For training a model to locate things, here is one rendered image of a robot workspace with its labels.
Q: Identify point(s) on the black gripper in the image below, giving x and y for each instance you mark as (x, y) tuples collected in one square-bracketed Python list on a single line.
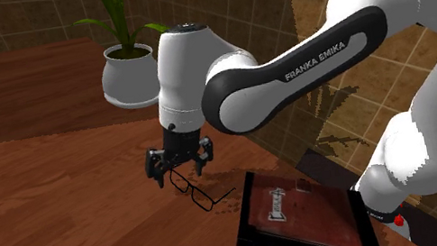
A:
[(181, 143)]

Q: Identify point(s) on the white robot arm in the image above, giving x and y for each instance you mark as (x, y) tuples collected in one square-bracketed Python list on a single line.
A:
[(406, 20)]

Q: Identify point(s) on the black eyeglasses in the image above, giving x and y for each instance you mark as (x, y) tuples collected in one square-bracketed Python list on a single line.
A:
[(188, 188)]

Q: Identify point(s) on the green plant in white pot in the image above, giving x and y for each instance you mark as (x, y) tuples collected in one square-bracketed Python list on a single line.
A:
[(129, 81)]

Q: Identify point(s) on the black framed red tablet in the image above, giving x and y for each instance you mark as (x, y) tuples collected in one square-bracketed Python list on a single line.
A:
[(305, 215)]

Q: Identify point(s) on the dark robot stand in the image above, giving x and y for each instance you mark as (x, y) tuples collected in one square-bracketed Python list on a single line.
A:
[(428, 230)]

